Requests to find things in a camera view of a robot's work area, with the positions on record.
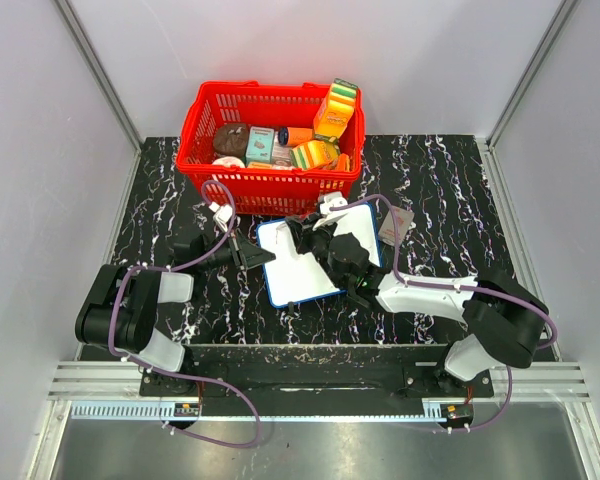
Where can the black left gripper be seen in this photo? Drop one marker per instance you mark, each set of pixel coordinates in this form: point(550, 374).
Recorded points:
point(247, 256)

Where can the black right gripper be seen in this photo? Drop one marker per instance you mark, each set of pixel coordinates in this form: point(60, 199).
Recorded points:
point(302, 239)

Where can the white whiteboard blue frame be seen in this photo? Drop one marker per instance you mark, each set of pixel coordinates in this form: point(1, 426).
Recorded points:
point(294, 278)

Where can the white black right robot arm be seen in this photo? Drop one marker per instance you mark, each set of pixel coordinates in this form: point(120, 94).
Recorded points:
point(504, 320)

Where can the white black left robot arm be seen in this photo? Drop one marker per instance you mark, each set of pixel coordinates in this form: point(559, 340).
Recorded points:
point(124, 315)

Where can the lying orange sponge box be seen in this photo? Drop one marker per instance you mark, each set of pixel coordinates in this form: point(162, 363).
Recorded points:
point(315, 154)

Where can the red plastic shopping basket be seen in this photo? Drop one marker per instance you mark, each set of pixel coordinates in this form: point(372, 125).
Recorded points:
point(263, 191)

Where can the teal small box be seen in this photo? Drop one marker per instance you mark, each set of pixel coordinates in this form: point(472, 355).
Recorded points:
point(260, 145)

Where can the orange blue can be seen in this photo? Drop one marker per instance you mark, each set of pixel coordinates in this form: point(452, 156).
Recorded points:
point(294, 136)

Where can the white round lid tub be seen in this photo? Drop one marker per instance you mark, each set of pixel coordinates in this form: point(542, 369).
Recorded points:
point(229, 162)

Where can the brown round bread pack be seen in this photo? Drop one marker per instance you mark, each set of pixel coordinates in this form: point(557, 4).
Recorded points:
point(231, 140)

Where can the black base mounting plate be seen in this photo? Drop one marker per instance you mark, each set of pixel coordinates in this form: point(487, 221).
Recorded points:
point(318, 381)

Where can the tall orange sponge box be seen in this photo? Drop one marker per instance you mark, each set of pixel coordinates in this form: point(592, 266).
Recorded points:
point(336, 109)

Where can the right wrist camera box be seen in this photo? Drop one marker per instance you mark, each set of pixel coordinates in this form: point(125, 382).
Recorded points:
point(331, 207)

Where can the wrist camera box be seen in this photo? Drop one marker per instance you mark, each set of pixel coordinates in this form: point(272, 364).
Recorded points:
point(223, 216)
point(331, 207)

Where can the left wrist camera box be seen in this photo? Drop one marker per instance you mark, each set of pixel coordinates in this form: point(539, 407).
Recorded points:
point(223, 216)

